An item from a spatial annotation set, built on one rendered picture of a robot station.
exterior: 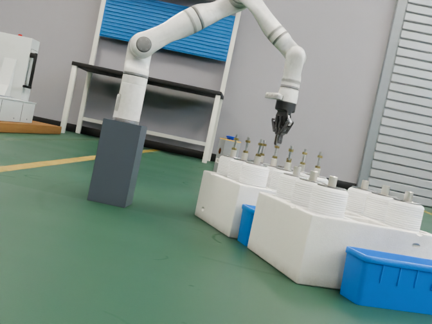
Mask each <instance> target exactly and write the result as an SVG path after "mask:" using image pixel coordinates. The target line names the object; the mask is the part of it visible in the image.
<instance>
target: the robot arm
mask: <svg viewBox="0 0 432 324"><path fill-rule="evenodd" d="M246 8H248V9H249V11H250V12H251V13H252V14H253V16H254V17H255V19H256V21H257V23H258V25H259V27H260V28H261V30H262V31H263V33H264V35H265V36H266V37H267V38H268V39H269V41H270V42H271V43H272V44H273V45H274V46H275V47H276V48H277V49H278V50H279V51H280V53H281V54H282V55H283V57H284V58H285V65H284V71H283V77H282V81H281V85H280V89H279V92H278V93H266V94H265V98H270V99H275V100H276V105H275V109H276V110H277V114H276V117H275V118H272V119H271V122H272V127H273V132H274V133H275V134H276V135H275V138H274V145H279V146H280V145H282V139H283V136H284V135H285V134H287V133H288V132H289V130H290V129H291V127H292V126H293V124H294V122H293V121H291V113H294V112H295V109H296V104H297V101H298V92H299V88H300V83H301V73H302V68H303V65H304V63H305V61H306V58H307V57H306V54H305V51H304V49H303V48H302V47H300V46H298V45H297V43H295V42H294V41H293V40H292V38H291V36H290V35H289V33H288V32H287V31H286V29H285V28H284V27H283V26H282V25H281V24H280V23H279V22H278V21H277V19H276V18H275V17H274V15H273V14H272V13H271V12H270V10H269V9H268V7H267V6H266V5H265V3H264V2H263V0H217V1H214V2H212V3H202V4H196V5H193V6H191V7H189V8H187V9H186V10H183V11H182V12H179V13H178V14H176V15H175V16H173V17H171V18H170V19H169V20H167V21H166V22H164V23H163V24H160V25H159V26H156V27H154V28H151V29H149V30H146V31H143V32H139V33H137V34H135V35H134V36H133V37H132V38H131V39H130V41H129V43H128V47H127V53H126V57H125V63H124V70H123V76H122V80H121V86H120V92H119V94H118V95H117V98H116V104H115V108H114V114H113V117H112V119H113V120H116V121H119V122H125V123H131V124H135V125H139V122H140V116H141V110H142V106H143V100H144V96H145V90H146V86H147V81H148V77H149V66H150V60H151V56H152V54H153V53H155V52H156V51H157V50H159V49H161V48H162V47H163V46H166V45H167V44H169V43H171V42H174V41H177V40H179V39H183V38H185V37H188V36H190V35H193V34H195V33H197V32H199V31H201V30H202V29H204V28H206V27H207V26H209V25H211V24H213V23H216V22H217V21H219V20H221V19H223V18H225V17H227V16H229V15H232V14H235V13H237V12H241V11H243V10H245V9H246Z"/></svg>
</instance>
